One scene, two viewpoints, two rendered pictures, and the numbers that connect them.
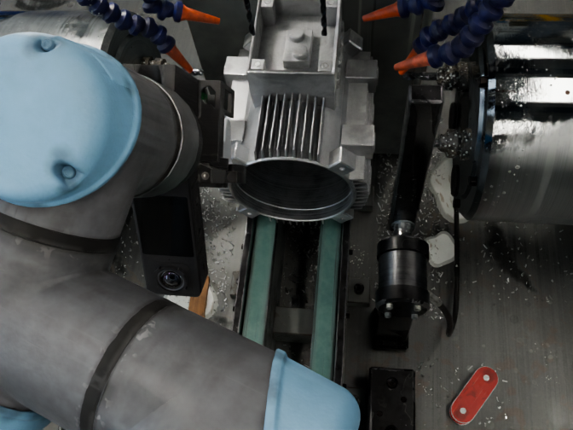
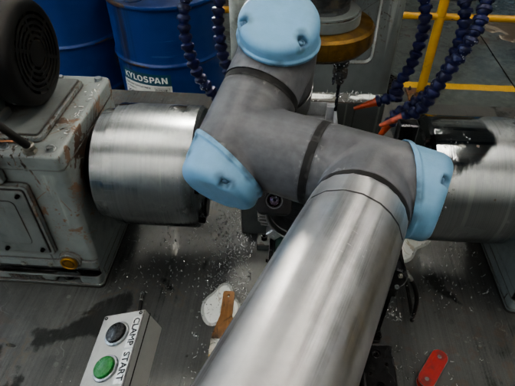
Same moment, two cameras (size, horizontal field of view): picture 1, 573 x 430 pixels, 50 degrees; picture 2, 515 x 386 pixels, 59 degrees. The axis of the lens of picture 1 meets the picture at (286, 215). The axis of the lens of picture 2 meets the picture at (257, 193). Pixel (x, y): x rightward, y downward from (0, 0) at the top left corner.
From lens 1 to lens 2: 0.29 m
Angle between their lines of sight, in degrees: 21
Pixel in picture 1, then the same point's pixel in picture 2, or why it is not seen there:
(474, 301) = (421, 310)
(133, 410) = (338, 148)
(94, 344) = (309, 125)
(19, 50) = not seen: outside the picture
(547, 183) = (472, 200)
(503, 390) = (451, 368)
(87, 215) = (294, 80)
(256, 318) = not seen: hidden behind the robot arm
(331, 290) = not seen: hidden behind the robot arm
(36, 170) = (288, 37)
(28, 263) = (268, 94)
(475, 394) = (433, 368)
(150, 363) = (342, 131)
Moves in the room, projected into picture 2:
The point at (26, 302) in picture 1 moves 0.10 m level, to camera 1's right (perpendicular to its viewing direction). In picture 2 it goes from (267, 112) to (378, 100)
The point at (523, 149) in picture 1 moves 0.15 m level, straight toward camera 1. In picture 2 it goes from (457, 178) to (437, 233)
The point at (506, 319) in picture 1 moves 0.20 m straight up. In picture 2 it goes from (445, 322) to (477, 259)
